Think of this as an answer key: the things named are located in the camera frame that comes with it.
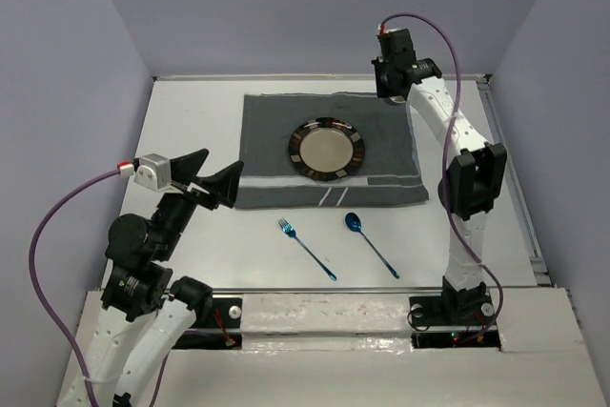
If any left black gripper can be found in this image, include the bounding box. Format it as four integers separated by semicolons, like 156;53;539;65
154;147;246;257

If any grey striped cloth placemat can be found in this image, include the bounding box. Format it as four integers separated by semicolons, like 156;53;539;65
234;92;429;210

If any blue metal fork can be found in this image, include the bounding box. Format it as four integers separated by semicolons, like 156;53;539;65
278;218;337;281

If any dark rimmed dinner plate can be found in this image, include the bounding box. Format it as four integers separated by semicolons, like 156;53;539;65
287;117;366;182

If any blue metal spoon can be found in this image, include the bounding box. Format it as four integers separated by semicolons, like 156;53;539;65
344;212;400;279

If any purple ceramic mug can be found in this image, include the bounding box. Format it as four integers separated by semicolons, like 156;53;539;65
388;96;407;105

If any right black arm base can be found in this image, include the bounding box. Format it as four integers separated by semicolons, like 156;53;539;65
407;295;501;350

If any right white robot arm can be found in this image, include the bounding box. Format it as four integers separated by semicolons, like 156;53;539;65
373;29;507;326

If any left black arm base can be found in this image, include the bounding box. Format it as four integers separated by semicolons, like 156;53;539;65
175;295;243;351

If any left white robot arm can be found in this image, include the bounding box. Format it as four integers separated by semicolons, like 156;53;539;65
59;149;244;406

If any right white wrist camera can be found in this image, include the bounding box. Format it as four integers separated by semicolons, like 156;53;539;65
376;24;396;37

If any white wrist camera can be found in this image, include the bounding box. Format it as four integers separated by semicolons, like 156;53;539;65
117;153;172;192
376;24;396;37

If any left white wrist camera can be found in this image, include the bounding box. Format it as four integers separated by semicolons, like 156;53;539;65
117;153;172;192

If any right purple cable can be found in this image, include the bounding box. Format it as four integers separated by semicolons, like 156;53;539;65
380;13;504;346

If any purple cable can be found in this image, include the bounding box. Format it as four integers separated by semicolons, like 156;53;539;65
28;171;168;407
380;13;504;346

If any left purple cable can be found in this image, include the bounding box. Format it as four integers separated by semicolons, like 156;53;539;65
28;171;168;407

